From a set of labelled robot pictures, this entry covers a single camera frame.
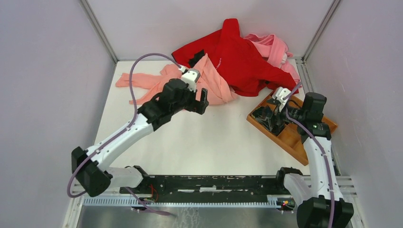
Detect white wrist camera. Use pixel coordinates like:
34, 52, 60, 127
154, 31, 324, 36
179, 65, 201, 93
272, 87, 292, 105

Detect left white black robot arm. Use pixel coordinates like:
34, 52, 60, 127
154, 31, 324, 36
71, 79, 209, 197

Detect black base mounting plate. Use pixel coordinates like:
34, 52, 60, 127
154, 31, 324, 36
130, 166, 301, 203

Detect salmon orange jacket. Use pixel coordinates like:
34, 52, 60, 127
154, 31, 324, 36
132, 54, 239, 105

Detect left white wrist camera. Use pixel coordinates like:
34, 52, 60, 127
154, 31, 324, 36
179, 65, 201, 93

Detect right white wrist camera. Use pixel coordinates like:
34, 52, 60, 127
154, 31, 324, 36
272, 87, 292, 105

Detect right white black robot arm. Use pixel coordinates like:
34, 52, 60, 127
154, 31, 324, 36
268, 87, 354, 228

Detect pink garment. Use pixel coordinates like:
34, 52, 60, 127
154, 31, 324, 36
244, 34, 300, 84

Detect red garment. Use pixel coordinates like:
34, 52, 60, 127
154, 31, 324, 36
172, 19, 296, 97

